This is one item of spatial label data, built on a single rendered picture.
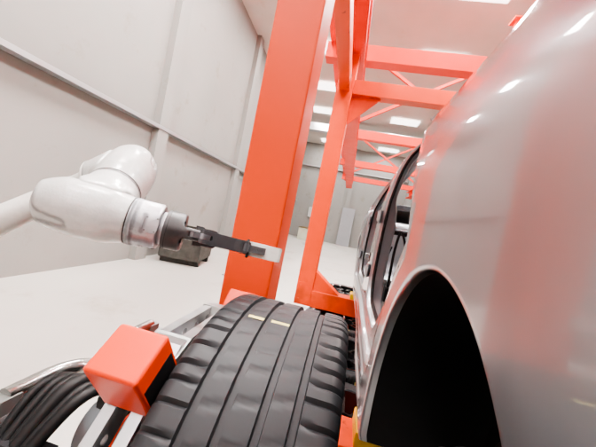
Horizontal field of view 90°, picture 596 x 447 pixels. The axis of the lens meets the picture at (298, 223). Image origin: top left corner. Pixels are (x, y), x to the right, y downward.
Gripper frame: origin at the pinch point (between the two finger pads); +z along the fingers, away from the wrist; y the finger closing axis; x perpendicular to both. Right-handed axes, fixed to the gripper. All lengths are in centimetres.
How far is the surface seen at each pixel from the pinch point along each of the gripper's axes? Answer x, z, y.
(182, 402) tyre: -20.8, -9.6, 22.1
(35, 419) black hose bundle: -30.0, -27.7, 10.6
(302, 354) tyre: -13.8, 5.5, 19.7
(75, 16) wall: 236, -231, -345
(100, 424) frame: -27.5, -18.8, 15.4
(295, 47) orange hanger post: 67, -1, -25
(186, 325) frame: -16.8, -11.4, 1.1
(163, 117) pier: 209, -143, -508
